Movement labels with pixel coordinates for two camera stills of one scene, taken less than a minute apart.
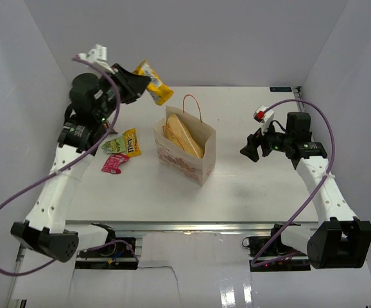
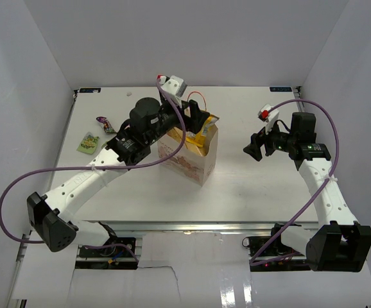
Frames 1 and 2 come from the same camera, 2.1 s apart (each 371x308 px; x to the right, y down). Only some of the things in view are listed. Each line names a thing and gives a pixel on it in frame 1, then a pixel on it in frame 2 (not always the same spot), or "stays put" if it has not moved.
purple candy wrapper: [106, 126] stays put
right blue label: [281, 89] stays put
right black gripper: [253, 142] stays put
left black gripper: [134, 85] → [198, 117]
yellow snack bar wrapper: [160, 92] → [198, 138]
